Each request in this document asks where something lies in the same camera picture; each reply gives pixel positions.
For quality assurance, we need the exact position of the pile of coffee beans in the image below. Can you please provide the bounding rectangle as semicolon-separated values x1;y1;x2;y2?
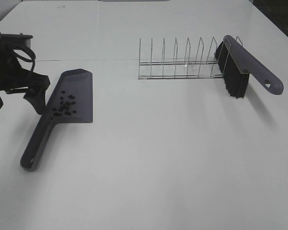
51;90;77;117

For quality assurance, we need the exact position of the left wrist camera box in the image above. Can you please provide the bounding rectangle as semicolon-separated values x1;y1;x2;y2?
0;33;33;50

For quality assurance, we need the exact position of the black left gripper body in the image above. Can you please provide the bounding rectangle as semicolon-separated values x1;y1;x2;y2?
0;56;50;115

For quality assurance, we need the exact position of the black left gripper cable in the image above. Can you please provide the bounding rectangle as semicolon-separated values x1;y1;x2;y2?
4;46;36;95

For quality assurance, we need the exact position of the purple plastic dustpan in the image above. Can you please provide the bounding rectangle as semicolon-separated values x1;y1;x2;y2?
20;69;93;172

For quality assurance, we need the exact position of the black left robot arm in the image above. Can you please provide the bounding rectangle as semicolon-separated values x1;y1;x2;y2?
0;33;50;115

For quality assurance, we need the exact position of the chrome wire dish rack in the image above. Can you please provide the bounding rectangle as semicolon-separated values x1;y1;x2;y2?
137;37;231;80

